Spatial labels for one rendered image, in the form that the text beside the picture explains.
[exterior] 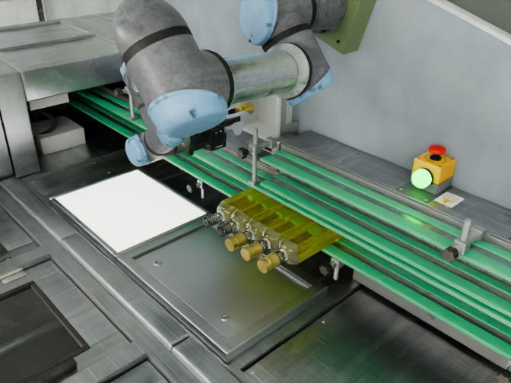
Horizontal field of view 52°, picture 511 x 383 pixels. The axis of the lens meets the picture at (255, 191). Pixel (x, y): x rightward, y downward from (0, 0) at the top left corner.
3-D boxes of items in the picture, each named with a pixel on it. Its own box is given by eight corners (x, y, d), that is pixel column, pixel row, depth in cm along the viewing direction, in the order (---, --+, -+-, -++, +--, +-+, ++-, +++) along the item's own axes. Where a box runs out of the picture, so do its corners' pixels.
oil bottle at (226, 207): (270, 194, 155) (214, 220, 142) (270, 178, 152) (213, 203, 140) (284, 202, 152) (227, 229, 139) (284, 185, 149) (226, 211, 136)
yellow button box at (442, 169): (425, 175, 128) (408, 184, 124) (431, 147, 125) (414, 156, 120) (452, 185, 124) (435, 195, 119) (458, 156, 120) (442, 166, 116)
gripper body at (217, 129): (211, 137, 147) (176, 150, 140) (209, 109, 143) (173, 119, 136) (229, 145, 142) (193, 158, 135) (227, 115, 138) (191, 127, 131)
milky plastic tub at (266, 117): (258, 121, 168) (237, 128, 163) (259, 52, 157) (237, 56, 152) (297, 138, 157) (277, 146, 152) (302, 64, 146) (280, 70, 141)
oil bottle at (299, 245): (330, 227, 140) (274, 259, 128) (331, 209, 138) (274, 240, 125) (347, 235, 137) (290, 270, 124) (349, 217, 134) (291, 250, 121)
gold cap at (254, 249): (261, 257, 127) (247, 264, 125) (252, 246, 129) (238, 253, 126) (265, 248, 125) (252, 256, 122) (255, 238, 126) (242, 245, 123)
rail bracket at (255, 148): (268, 174, 152) (236, 188, 144) (270, 119, 143) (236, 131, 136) (275, 177, 150) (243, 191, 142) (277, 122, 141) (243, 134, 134)
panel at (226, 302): (139, 173, 192) (49, 204, 171) (138, 166, 190) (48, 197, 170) (328, 295, 135) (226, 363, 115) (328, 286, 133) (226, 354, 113)
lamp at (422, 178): (414, 182, 122) (407, 185, 121) (417, 164, 120) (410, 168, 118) (431, 188, 120) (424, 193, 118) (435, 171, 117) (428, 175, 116)
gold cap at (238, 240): (237, 241, 132) (224, 248, 130) (237, 229, 131) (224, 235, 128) (247, 247, 130) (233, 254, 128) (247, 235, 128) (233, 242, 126)
